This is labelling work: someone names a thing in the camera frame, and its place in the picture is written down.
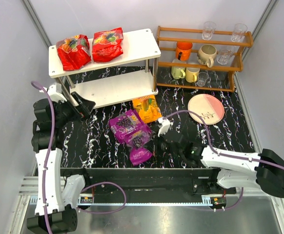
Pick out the clear glass top left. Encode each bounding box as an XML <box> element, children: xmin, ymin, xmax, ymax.
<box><xmin>202</xmin><ymin>21</ymin><xmax>216</xmax><ymax>40</ymax></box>

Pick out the orange mug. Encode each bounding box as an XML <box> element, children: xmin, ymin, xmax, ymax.
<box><xmin>176</xmin><ymin>41</ymin><xmax>193</xmax><ymax>61</ymax></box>

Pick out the beige ceramic mug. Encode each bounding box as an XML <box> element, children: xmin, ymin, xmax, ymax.
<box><xmin>197</xmin><ymin>44</ymin><xmax>217</xmax><ymax>68</ymax></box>

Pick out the clear glass top right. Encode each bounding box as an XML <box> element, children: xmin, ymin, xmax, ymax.
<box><xmin>231</xmin><ymin>23</ymin><xmax>248</xmax><ymax>42</ymax></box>

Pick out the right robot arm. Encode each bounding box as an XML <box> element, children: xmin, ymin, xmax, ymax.
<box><xmin>158</xmin><ymin>130</ymin><xmax>284</xmax><ymax>198</ymax></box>

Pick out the small red candy bag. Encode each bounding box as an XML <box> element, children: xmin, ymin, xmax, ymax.
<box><xmin>92</xmin><ymin>27</ymin><xmax>123</xmax><ymax>62</ymax></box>

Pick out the purple candy bag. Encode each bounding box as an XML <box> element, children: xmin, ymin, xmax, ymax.
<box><xmin>108</xmin><ymin>110</ymin><xmax>145</xmax><ymax>144</ymax></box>
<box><xmin>125</xmin><ymin>130</ymin><xmax>153</xmax><ymax>166</ymax></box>

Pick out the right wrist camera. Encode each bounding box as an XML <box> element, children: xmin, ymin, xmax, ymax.
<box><xmin>157</xmin><ymin>117</ymin><xmax>172</xmax><ymax>137</ymax></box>

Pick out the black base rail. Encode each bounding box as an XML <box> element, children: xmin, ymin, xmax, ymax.
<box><xmin>61</xmin><ymin>168</ymin><xmax>236</xmax><ymax>195</ymax></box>

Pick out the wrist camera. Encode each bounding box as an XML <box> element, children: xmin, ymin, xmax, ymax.
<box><xmin>47</xmin><ymin>82</ymin><xmax>67</xmax><ymax>103</ymax></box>
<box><xmin>157</xmin><ymin>117</ymin><xmax>172</xmax><ymax>137</ymax></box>

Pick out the yellow mug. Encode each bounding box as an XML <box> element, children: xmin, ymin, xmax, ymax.
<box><xmin>185</xmin><ymin>67</ymin><xmax>200</xmax><ymax>83</ymax></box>

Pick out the clear glass shelf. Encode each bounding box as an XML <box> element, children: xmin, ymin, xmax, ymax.
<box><xmin>197</xmin><ymin>72</ymin><xmax>209</xmax><ymax>87</ymax></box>
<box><xmin>217</xmin><ymin>48</ymin><xmax>234</xmax><ymax>65</ymax></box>

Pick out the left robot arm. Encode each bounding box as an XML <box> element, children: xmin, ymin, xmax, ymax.
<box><xmin>27</xmin><ymin>92</ymin><xmax>96</xmax><ymax>234</ymax></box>

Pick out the white two-tier shelf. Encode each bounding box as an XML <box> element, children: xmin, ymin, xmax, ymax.
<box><xmin>48</xmin><ymin>28</ymin><xmax>161</xmax><ymax>108</ymax></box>

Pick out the green mug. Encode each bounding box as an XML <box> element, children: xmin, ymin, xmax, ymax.
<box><xmin>171</xmin><ymin>66</ymin><xmax>186</xmax><ymax>79</ymax></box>

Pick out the pink beige plate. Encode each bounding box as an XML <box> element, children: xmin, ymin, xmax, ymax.
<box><xmin>188</xmin><ymin>94</ymin><xmax>224</xmax><ymax>125</ymax></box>

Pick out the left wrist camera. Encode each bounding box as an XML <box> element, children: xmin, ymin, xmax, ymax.
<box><xmin>47</xmin><ymin>82</ymin><xmax>67</xmax><ymax>103</ymax></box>

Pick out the clear glass middle shelf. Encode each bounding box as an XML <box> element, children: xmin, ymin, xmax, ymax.
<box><xmin>217</xmin><ymin>48</ymin><xmax>234</xmax><ymax>65</ymax></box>

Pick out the large red candy bag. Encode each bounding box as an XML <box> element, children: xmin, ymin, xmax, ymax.
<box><xmin>56</xmin><ymin>34</ymin><xmax>91</xmax><ymax>71</ymax></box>

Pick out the wooden cup rack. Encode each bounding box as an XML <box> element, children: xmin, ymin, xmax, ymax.
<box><xmin>156</xmin><ymin>26</ymin><xmax>254</xmax><ymax>93</ymax></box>

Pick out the clear glass bottom shelf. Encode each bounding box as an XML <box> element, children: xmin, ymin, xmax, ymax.
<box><xmin>197</xmin><ymin>72</ymin><xmax>209</xmax><ymax>87</ymax></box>

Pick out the clear glass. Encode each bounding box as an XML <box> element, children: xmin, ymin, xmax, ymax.
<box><xmin>202</xmin><ymin>21</ymin><xmax>216</xmax><ymax>40</ymax></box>
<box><xmin>231</xmin><ymin>23</ymin><xmax>248</xmax><ymax>42</ymax></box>

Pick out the yellow mango candy bag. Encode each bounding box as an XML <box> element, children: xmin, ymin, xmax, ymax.
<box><xmin>132</xmin><ymin>95</ymin><xmax>162</xmax><ymax>124</ymax></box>

